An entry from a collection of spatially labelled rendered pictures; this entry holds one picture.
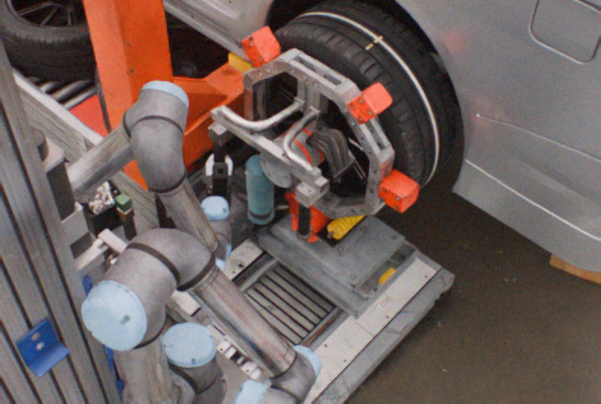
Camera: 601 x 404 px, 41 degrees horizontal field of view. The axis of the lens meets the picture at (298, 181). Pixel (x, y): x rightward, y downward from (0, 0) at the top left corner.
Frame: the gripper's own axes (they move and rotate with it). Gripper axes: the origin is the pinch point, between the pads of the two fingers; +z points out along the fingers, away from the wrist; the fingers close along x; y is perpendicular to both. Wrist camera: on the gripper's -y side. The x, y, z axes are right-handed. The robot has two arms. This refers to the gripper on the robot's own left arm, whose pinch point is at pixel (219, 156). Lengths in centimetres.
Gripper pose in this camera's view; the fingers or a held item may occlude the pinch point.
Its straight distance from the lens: 239.5
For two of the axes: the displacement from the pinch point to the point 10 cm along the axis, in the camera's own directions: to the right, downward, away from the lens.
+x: 10.0, -0.2, 0.4
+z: -0.4, -7.5, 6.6
